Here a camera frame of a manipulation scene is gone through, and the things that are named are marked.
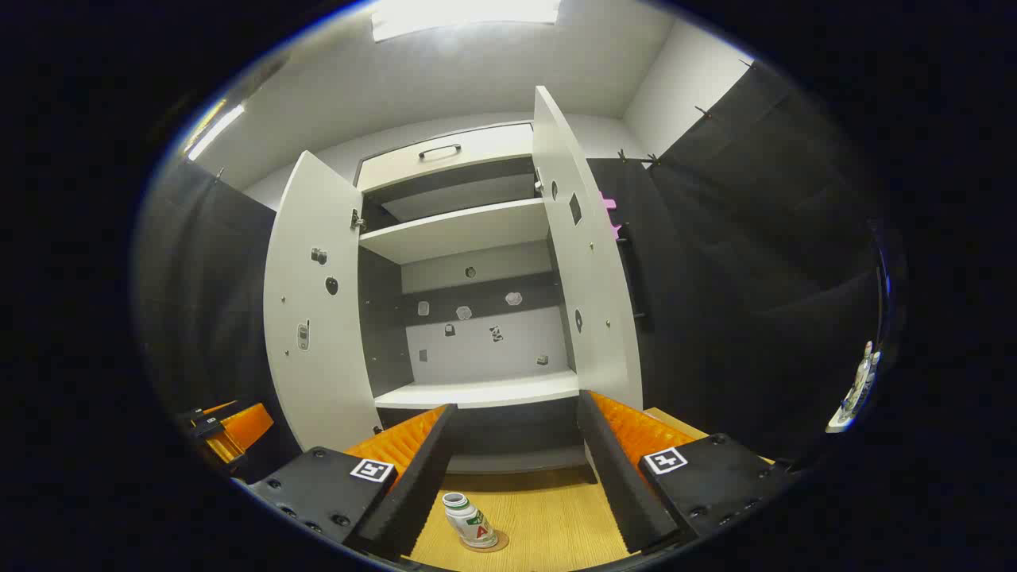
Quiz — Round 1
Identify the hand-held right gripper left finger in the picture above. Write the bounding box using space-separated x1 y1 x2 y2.
250 404 459 563

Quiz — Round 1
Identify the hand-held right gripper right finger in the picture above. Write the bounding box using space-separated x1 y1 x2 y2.
576 389 799 555

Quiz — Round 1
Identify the white drink bottle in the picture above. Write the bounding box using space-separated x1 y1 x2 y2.
442 492 500 551

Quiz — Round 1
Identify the white cabinet left door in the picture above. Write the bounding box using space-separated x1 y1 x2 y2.
264 151 384 454

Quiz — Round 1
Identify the white cabinet door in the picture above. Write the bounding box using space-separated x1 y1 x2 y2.
264 151 384 454
532 85 644 410

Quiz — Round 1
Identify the white cabinet shelf board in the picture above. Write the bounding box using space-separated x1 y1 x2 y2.
359 197 551 265
373 369 581 410

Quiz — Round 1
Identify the white cabinet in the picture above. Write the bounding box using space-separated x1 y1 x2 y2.
355 121 589 476

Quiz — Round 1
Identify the white cabinet right door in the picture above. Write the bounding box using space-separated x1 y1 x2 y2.
532 85 644 410

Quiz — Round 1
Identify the black backdrop cloth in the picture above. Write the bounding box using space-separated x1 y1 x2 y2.
133 60 903 481

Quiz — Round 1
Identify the white printed object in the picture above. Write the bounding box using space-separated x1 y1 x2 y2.
826 340 883 434

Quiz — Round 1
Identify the narrow ceiling light strip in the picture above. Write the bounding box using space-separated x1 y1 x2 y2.
184 103 246 161

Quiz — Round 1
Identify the white cabinet drawer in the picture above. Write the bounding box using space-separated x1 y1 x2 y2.
355 122 535 191

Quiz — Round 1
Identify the wide ceiling light panel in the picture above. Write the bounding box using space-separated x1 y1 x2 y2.
371 0 562 42

